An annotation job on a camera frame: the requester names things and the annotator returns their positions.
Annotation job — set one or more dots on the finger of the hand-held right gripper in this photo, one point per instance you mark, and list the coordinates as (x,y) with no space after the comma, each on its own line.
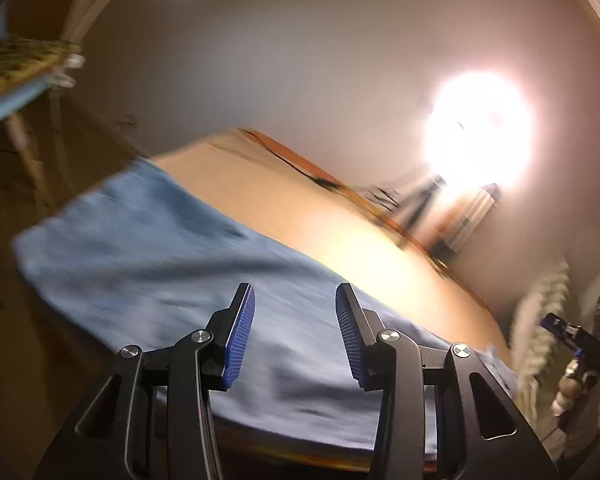
(557,324)

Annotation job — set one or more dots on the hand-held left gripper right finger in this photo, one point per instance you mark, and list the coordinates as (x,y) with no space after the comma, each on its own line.
(349,340)

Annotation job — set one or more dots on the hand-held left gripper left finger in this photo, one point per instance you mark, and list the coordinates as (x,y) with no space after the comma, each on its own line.
(240,340)

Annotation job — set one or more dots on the blue cloth towel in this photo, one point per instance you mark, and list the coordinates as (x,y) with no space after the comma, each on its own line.
(155,240)

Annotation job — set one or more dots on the person's right hand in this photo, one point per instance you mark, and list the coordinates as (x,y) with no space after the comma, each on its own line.
(572,390)

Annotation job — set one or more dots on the white green printed pillow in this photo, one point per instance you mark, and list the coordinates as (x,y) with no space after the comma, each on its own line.
(537,330)

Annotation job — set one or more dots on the black tripod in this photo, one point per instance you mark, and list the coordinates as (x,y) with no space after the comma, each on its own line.
(422,205)

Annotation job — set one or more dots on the blue ironing board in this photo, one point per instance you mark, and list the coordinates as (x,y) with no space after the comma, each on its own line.
(0,110)

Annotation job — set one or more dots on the yellow patterned cloth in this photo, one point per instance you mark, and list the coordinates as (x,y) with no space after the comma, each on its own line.
(15,62)

